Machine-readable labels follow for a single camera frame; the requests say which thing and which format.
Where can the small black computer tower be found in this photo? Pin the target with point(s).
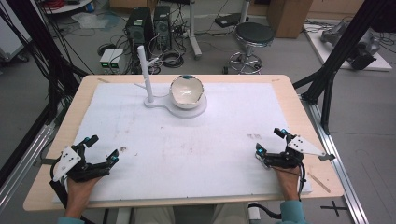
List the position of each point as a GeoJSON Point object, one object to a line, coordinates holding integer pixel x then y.
{"type": "Point", "coordinates": [162, 26]}

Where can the person's left hand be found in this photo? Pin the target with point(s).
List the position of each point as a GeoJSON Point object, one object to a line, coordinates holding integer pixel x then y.
{"type": "Point", "coordinates": [80, 193]}

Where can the white power supply box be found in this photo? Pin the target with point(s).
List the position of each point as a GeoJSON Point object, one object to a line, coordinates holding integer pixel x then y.
{"type": "Point", "coordinates": [116, 59]}
{"type": "Point", "coordinates": [106, 59]}

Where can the white stand with post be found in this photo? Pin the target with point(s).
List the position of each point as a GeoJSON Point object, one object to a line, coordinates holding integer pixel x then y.
{"type": "Point", "coordinates": [148, 77]}

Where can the aluminium rail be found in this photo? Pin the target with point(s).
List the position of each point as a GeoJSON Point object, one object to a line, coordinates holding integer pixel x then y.
{"type": "Point", "coordinates": [336, 155]}
{"type": "Point", "coordinates": [21, 165]}

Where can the white desk leg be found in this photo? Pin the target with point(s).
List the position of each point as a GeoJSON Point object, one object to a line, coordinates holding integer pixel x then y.
{"type": "Point", "coordinates": [193, 31]}

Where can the white platform board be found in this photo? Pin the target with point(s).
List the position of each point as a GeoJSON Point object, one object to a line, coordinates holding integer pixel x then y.
{"type": "Point", "coordinates": [330, 53]}

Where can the white foam board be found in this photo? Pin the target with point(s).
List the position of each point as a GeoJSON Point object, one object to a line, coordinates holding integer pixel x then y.
{"type": "Point", "coordinates": [186, 155]}

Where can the grey robot device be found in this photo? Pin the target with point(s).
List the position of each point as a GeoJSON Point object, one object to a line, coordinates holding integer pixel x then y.
{"type": "Point", "coordinates": [358, 40]}

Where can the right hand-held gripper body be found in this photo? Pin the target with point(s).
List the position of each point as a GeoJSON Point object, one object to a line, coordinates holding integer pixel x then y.
{"type": "Point", "coordinates": [299, 149]}

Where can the round white table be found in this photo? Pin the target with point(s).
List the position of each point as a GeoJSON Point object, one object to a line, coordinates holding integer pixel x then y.
{"type": "Point", "coordinates": [67, 6]}

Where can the thin wooden stick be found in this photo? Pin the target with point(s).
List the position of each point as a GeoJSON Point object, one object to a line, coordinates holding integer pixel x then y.
{"type": "Point", "coordinates": [319, 183]}

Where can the black metal frame post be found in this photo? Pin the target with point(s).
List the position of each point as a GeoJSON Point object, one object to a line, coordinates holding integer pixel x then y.
{"type": "Point", "coordinates": [339, 53]}
{"type": "Point", "coordinates": [40, 46]}

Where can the large black computer tower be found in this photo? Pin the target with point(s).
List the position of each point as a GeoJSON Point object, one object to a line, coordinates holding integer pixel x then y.
{"type": "Point", "coordinates": [138, 29]}

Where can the white bowl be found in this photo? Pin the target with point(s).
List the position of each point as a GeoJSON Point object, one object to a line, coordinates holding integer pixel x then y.
{"type": "Point", "coordinates": [186, 92]}

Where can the black flat device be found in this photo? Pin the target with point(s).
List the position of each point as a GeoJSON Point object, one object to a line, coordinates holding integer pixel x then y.
{"type": "Point", "coordinates": [231, 20]}

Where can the person's right hand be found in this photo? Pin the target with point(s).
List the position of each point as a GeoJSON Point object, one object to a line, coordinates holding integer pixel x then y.
{"type": "Point", "coordinates": [288, 182]}

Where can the black round stool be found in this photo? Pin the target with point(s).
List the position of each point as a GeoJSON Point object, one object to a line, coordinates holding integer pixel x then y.
{"type": "Point", "coordinates": [253, 34]}

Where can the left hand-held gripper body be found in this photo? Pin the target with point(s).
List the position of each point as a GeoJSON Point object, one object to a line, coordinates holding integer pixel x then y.
{"type": "Point", "coordinates": [67, 161]}

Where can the light wooden table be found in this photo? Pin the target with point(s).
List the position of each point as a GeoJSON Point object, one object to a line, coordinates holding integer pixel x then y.
{"type": "Point", "coordinates": [314, 180]}

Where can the brown cardboard box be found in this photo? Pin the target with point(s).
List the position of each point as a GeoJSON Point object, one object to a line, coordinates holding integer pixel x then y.
{"type": "Point", "coordinates": [288, 17]}

